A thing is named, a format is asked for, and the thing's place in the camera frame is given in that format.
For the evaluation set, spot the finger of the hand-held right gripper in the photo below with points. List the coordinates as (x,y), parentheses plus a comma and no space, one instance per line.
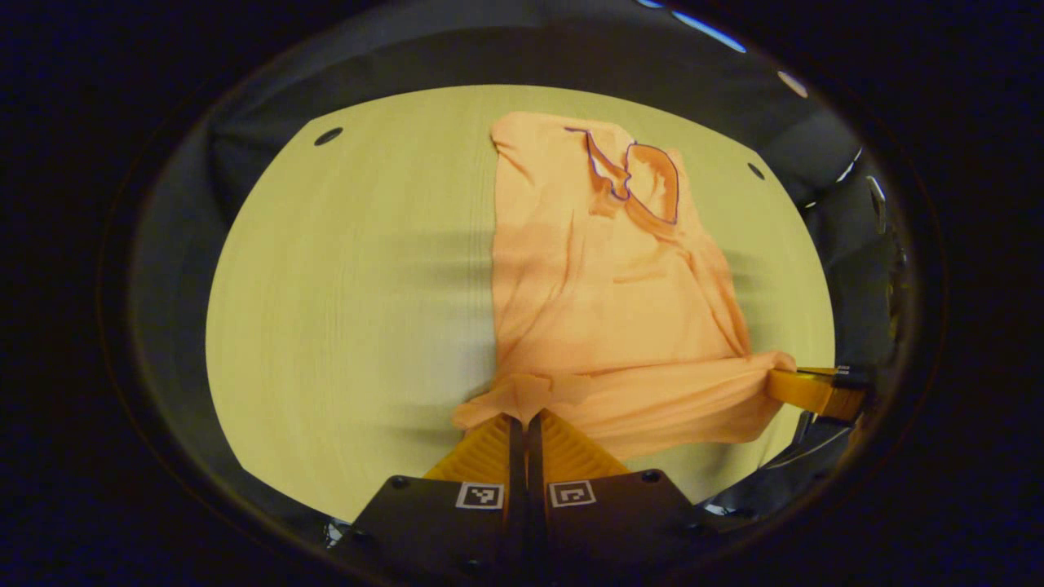
(816,390)

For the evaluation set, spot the black backdrop cloth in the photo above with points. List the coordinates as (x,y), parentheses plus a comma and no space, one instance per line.
(489,57)

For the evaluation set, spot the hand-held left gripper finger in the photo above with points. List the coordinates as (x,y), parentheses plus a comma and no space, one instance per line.
(536,465)
(515,465)

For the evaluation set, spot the orange T-shirt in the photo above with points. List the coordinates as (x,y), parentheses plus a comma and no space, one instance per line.
(603,310)

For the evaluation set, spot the ceiling light panel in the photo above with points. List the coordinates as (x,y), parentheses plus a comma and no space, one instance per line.
(793,84)
(710,31)

